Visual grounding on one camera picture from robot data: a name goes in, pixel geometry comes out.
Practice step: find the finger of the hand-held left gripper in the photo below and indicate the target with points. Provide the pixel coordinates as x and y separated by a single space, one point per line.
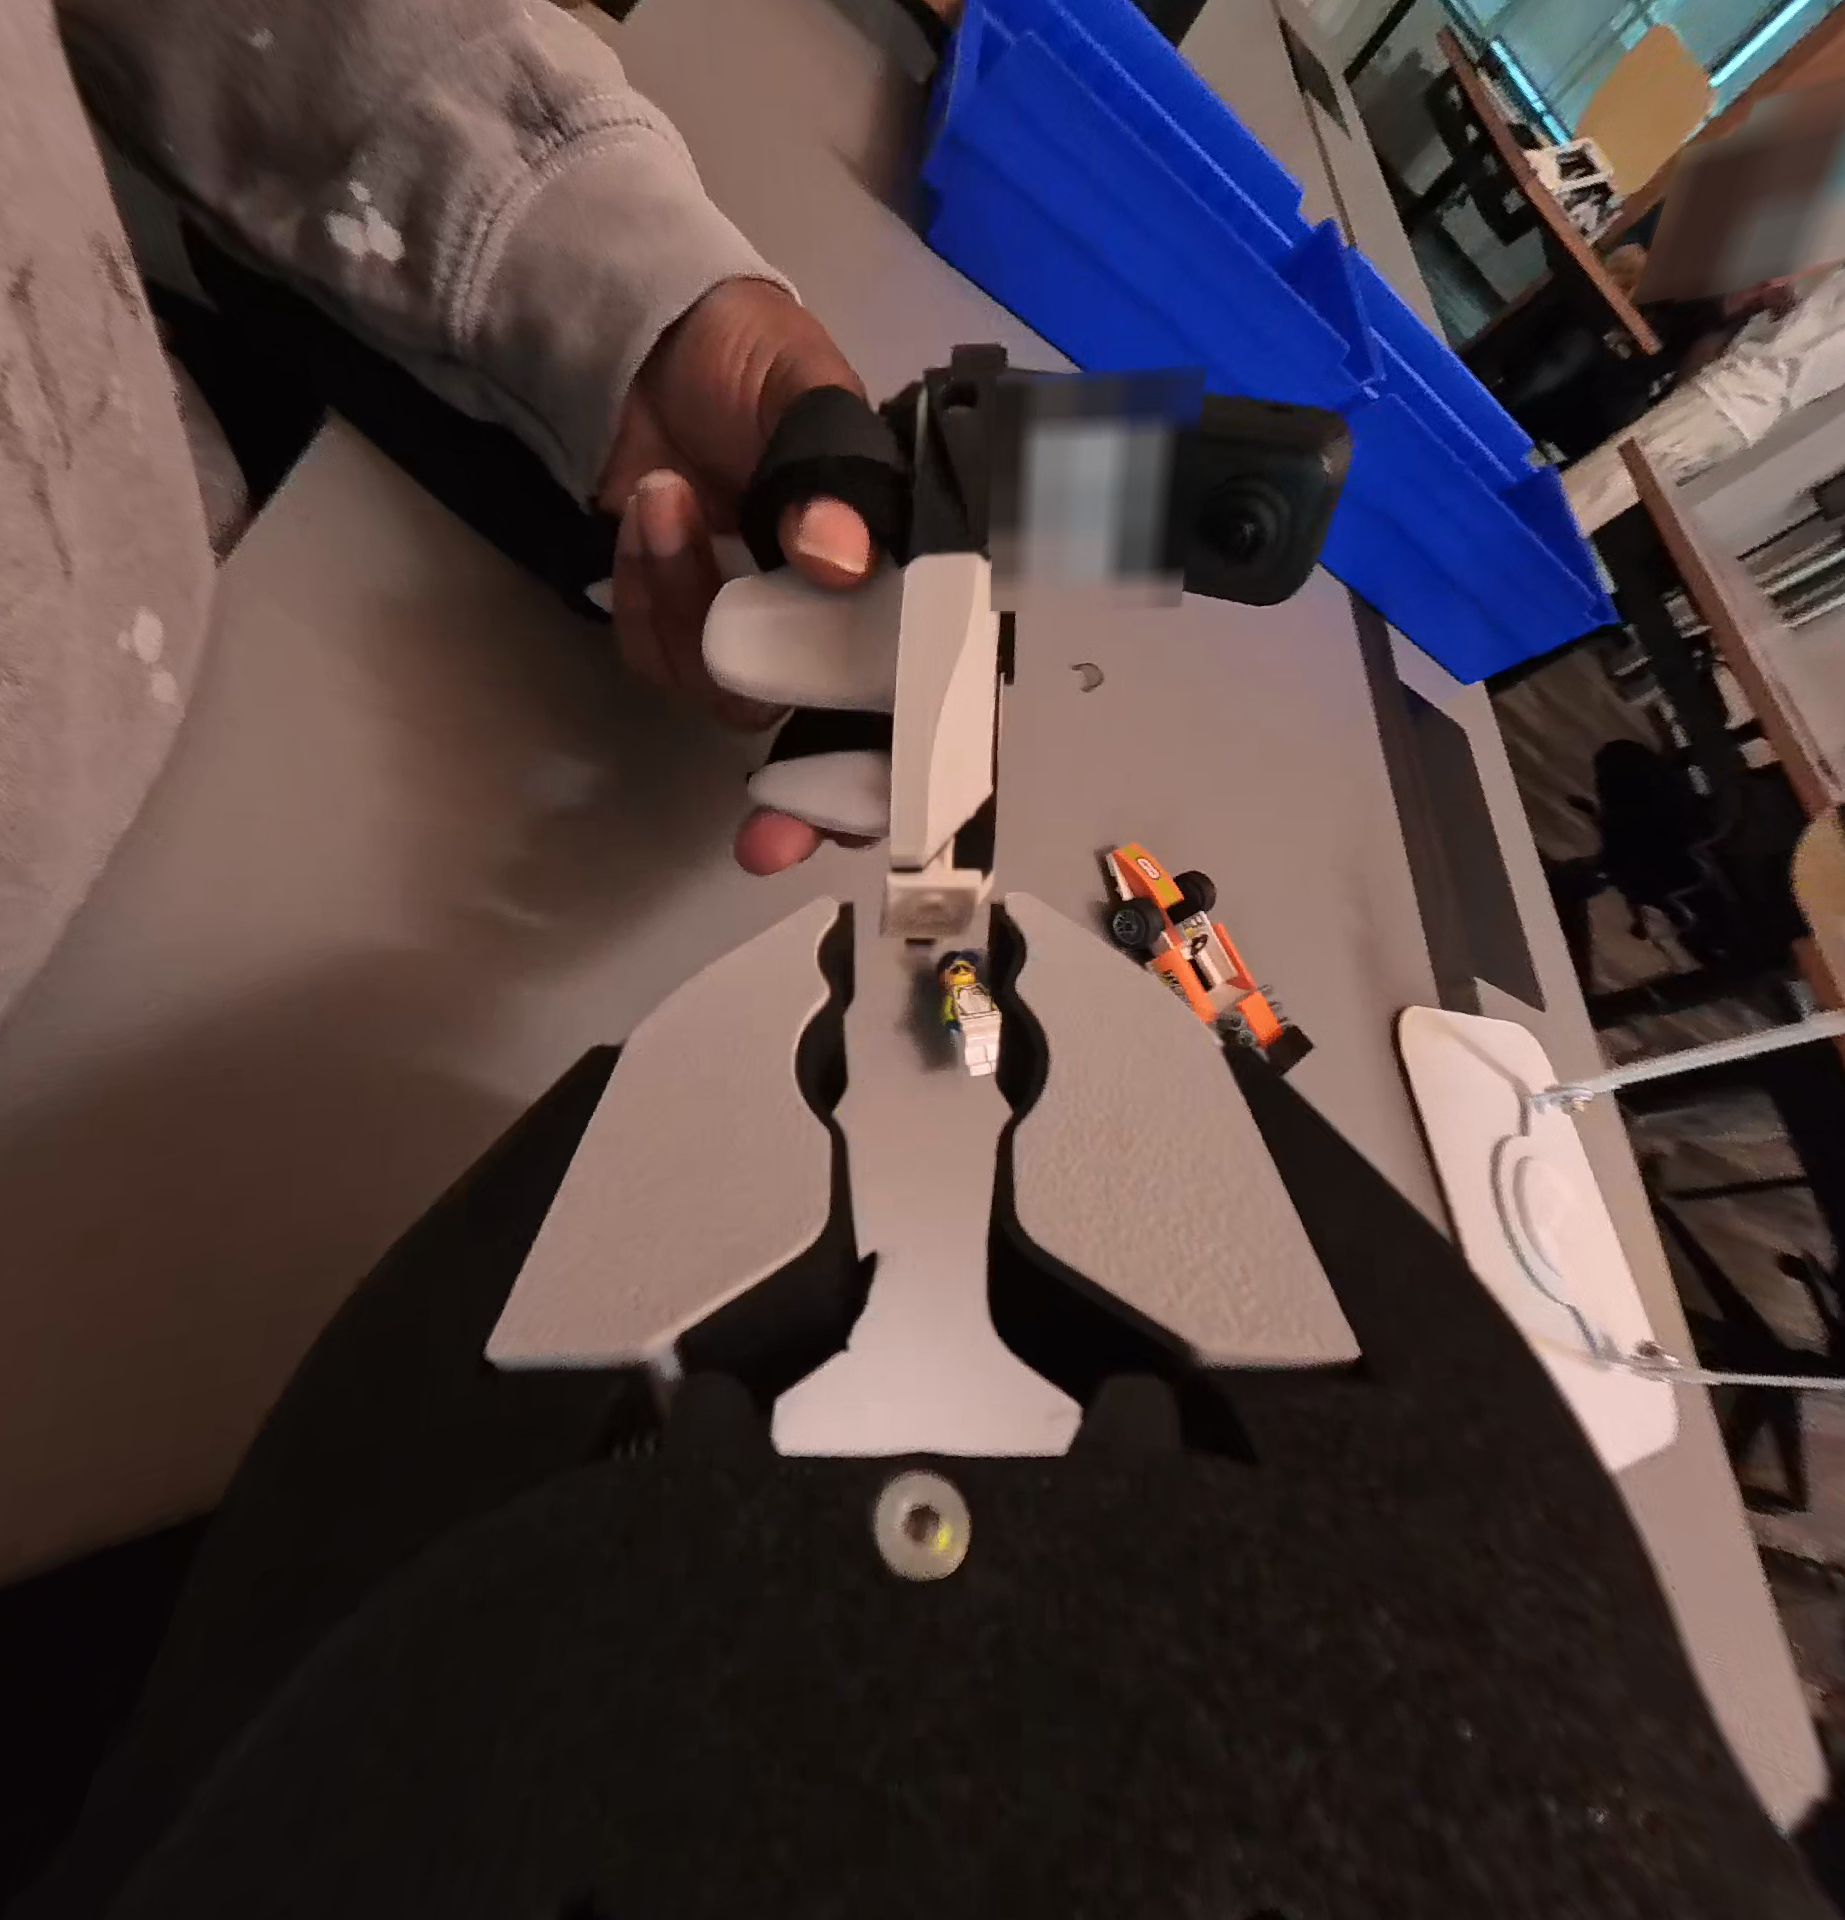
938 707

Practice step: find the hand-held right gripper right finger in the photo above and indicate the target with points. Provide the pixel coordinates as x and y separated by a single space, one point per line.
1177 1201

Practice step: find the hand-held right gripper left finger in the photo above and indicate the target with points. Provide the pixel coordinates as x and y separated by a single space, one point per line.
667 1201

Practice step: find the orange lego race car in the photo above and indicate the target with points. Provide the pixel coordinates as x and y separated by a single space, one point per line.
1198 946

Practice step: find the white booklet stand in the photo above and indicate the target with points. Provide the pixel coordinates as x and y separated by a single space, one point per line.
1553 1201

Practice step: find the person's left forearm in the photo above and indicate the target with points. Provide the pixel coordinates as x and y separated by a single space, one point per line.
442 181

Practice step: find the person's left hand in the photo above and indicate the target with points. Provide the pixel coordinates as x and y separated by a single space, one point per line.
697 422

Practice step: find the wooden desk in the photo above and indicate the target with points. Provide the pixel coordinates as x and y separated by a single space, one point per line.
1553 181

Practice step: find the black office chair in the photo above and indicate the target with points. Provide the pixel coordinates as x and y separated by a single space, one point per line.
1672 841

